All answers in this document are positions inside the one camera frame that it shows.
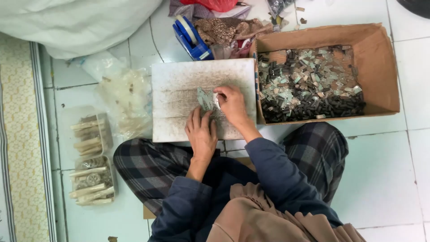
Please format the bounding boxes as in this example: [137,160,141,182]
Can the brown cardboard box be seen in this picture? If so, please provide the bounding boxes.
[249,22,400,126]

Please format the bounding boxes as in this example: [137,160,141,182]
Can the dark round object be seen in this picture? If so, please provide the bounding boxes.
[396,0,430,19]

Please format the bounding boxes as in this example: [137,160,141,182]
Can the beige headscarf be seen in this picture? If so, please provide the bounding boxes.
[206,182,367,242]

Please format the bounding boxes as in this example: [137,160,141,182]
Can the red plastic bag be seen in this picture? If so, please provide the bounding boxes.
[179,0,239,13]

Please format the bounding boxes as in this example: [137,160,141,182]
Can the white scuffed work board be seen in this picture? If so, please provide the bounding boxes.
[151,58,258,143]

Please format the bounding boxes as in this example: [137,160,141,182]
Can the plaid trousers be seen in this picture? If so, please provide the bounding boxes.
[113,122,349,216]

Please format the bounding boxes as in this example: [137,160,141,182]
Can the person's right hand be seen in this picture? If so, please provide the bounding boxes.
[213,85,251,128]

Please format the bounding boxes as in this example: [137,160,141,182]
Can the heap of small metal parts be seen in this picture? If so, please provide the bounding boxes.
[257,45,367,124]

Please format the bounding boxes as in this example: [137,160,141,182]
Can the fan of grey metal plates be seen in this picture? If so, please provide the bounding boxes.
[196,87,216,112]

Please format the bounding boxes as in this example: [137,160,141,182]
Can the clear tub of rolls and rings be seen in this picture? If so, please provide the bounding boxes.
[69,155,118,207]

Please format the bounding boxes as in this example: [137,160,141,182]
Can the blue tape dispenser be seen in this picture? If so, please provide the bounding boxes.
[172,15,215,62]

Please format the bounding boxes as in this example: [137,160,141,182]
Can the brown patterned cloth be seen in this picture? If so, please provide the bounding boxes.
[194,17,273,47]

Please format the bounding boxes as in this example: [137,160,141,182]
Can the clear crumpled plastic bag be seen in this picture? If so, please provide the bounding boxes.
[81,51,154,140]

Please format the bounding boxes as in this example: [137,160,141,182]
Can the pink and white plastic bag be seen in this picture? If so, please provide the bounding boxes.
[210,38,252,61]

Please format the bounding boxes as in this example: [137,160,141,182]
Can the large white sack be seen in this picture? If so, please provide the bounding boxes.
[0,0,164,61]

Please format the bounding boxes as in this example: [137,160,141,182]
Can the cream patterned floor mat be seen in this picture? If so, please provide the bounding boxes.
[0,32,58,242]

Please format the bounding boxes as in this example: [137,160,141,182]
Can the clear bag of dark parts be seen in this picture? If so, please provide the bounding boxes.
[267,0,297,18]

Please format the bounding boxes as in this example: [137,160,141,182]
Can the clear tub of cream rolls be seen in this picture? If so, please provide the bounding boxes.
[61,106,114,159]

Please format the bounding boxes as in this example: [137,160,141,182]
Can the grey patterned cloth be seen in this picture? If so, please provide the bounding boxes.
[168,0,215,20]

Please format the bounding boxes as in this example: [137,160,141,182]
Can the person's left hand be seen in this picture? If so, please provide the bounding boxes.
[185,107,219,162]

